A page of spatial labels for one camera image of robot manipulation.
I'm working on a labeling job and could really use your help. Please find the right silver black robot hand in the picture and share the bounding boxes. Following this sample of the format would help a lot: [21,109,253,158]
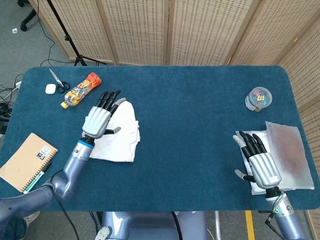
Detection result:
[232,130,283,189]

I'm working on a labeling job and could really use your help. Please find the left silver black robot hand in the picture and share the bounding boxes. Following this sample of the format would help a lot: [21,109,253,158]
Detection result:
[81,90,126,140]

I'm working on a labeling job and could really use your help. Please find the white t-shirt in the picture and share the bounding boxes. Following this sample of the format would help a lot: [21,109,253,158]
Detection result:
[88,100,141,163]

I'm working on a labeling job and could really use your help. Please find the frosted bag with reddish content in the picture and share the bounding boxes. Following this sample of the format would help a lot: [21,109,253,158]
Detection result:
[264,121,315,191]

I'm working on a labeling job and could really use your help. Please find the orange yellow plastic bottle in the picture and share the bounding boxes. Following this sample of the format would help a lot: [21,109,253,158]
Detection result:
[60,72,102,110]

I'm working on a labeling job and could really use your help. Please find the clear jar of binder clips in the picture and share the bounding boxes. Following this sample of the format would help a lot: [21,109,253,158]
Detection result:
[244,86,273,113]

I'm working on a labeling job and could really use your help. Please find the white metal table leg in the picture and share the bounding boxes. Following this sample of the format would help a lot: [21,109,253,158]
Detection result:
[214,211,222,240]

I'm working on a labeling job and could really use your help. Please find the kraft spiral notebook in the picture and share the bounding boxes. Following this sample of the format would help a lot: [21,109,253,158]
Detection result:
[0,132,59,193]

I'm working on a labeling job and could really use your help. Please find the white green marker pen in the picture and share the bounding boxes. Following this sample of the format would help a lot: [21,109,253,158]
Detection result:
[23,162,53,195]

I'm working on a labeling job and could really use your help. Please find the black tripod stand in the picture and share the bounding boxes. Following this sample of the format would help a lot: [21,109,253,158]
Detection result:
[46,0,107,67]

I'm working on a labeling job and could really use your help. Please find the blue carpet table cover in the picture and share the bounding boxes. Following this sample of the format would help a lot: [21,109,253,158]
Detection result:
[0,65,316,213]

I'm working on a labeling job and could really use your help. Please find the wicker folding screen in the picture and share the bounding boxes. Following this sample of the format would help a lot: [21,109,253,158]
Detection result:
[28,0,320,240]

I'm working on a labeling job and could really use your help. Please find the white sneaker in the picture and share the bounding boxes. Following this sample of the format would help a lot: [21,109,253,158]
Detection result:
[23,211,41,225]

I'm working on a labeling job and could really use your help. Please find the grey-blue robot torso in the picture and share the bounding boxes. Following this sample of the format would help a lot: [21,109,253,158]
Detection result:
[96,211,208,240]

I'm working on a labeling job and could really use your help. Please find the black office chair base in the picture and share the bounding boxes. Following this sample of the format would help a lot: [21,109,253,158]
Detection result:
[17,0,38,32]

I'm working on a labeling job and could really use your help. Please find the black-handled scissors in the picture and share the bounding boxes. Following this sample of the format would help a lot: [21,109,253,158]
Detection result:
[48,68,71,94]

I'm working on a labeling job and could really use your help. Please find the thin black floor cable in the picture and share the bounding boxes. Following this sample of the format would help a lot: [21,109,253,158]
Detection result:
[36,0,56,67]

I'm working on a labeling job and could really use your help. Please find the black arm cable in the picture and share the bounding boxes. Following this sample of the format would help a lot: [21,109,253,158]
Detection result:
[50,169,79,240]

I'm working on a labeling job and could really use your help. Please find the black floor cable bundle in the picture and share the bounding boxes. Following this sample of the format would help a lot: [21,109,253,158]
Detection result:
[0,73,23,121]

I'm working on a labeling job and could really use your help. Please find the blue torso cable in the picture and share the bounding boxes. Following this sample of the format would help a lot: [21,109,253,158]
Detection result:
[89,211,100,237]

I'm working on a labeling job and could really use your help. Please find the black torso cable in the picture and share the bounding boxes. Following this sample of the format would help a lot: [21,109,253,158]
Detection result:
[171,211,182,240]

